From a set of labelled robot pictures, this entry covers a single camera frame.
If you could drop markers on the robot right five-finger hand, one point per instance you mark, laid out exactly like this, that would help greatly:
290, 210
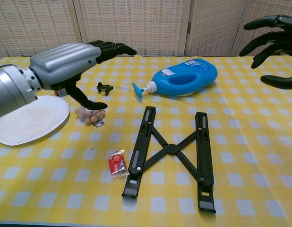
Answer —
285, 40

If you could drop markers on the robot left five-finger hand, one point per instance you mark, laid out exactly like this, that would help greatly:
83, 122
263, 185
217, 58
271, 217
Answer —
65, 63

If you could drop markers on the black folding laptop stand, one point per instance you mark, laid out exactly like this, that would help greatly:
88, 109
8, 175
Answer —
170, 149

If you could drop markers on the woven folding screen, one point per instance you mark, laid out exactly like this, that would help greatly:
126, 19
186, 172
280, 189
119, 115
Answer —
160, 23

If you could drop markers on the yellow checkered tablecloth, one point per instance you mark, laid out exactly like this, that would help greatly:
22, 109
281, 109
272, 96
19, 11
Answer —
65, 189

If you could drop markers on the red soda can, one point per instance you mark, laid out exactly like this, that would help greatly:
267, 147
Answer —
60, 93

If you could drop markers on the black binder clip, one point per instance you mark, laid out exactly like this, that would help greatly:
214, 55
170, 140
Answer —
104, 88

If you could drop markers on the white paper plate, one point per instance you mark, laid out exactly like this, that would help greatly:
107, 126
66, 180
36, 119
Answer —
35, 123

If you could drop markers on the brass screen hinge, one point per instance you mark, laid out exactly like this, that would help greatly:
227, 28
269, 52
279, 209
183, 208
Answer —
189, 27

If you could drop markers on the red snack packet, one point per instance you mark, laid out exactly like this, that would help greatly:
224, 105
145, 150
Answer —
116, 162

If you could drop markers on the blue pump detergent bottle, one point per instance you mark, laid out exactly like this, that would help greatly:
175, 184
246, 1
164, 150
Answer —
179, 91

